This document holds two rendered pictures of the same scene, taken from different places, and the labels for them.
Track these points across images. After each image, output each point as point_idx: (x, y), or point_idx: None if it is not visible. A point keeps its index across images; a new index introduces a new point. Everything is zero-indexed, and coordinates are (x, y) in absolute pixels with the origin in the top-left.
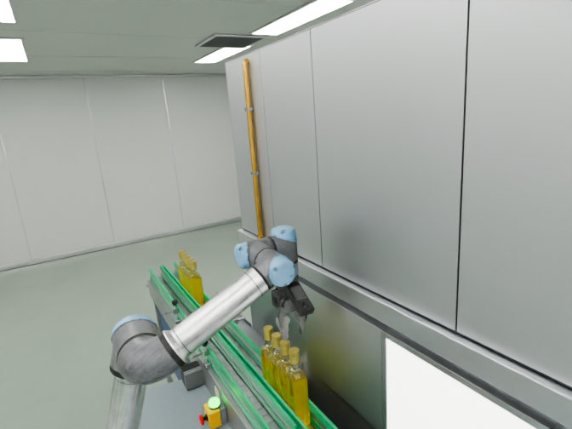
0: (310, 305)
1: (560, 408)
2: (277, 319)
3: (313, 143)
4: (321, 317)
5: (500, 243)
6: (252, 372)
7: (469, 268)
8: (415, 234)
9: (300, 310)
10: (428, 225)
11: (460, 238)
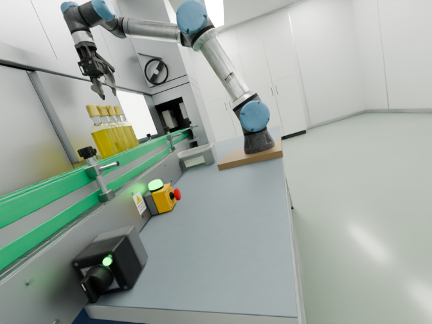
0: None
1: (139, 87)
2: (105, 81)
3: None
4: (85, 98)
5: (113, 47)
6: None
7: (112, 55)
8: (96, 42)
9: (113, 67)
10: (98, 38)
11: (107, 45)
